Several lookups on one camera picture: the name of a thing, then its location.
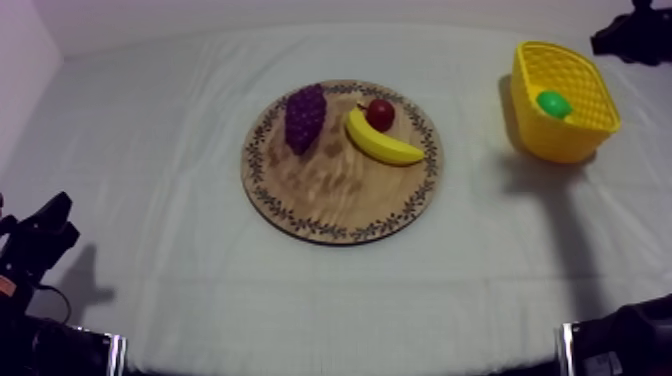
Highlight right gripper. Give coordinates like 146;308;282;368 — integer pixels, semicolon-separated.
590;11;672;67

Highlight small red fruit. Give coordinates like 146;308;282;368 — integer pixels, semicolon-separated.
357;98;397;133

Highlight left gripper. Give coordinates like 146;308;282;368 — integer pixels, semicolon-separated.
0;190;82;295

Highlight purple toy grapes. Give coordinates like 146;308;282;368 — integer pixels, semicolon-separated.
283;83;328;157

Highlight round wooden board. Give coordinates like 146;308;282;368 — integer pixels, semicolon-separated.
240;79;445;246

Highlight yellow toy banana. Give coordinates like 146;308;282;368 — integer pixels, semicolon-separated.
344;106;426;167

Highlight yellow plastic basket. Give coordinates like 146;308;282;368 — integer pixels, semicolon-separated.
510;40;622;164

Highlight black cable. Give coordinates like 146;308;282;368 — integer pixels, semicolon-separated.
35;283;73;327

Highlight green toy pear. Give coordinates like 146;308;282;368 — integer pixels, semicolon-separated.
535;90;575;120

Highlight silver metal bar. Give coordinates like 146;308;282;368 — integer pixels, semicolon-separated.
555;322;575;376
103;332;128;376

